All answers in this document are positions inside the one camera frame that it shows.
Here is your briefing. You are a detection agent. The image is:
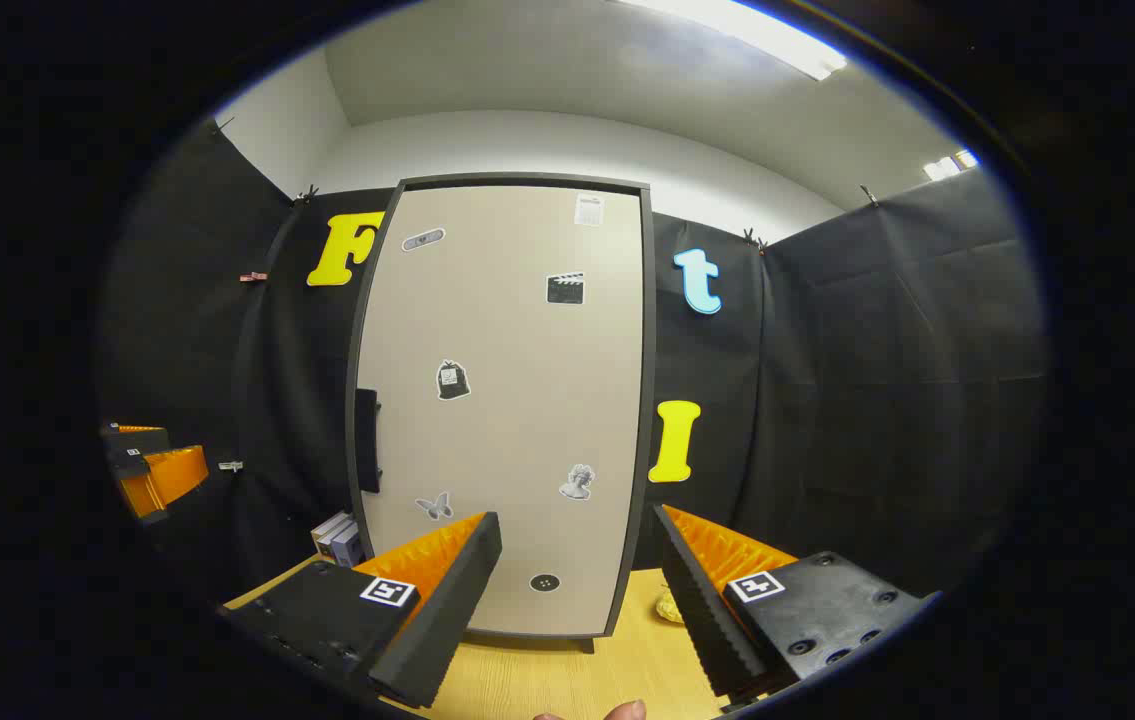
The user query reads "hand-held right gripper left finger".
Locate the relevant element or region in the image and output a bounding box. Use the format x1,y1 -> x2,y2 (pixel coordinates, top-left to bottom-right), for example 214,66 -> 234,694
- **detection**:
217,512 -> 504,711

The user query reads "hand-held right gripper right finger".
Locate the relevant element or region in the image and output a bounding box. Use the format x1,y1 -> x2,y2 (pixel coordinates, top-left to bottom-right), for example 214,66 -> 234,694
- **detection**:
653,504 -> 943,701

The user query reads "black cabinet door handle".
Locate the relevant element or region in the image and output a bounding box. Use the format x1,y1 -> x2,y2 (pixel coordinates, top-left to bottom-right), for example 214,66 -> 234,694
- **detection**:
355,388 -> 384,495

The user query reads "beige cabinet door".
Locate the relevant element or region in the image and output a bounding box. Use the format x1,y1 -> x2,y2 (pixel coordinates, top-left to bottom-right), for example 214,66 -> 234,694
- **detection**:
347,177 -> 654,641

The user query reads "grey cabinet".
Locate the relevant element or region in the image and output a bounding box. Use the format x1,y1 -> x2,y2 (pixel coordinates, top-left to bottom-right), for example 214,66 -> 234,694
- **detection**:
345,172 -> 658,656

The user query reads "black backdrop cloth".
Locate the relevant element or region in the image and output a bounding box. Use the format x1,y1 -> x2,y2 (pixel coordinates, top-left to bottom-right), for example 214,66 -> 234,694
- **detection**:
97,118 -> 1048,601

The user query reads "small ceiling light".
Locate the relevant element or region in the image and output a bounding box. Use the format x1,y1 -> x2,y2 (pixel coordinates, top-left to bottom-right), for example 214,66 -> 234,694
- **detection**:
922,148 -> 980,183

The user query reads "long ceiling light panel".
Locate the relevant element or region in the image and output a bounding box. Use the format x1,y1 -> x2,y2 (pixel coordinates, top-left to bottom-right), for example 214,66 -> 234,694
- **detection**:
617,0 -> 848,81

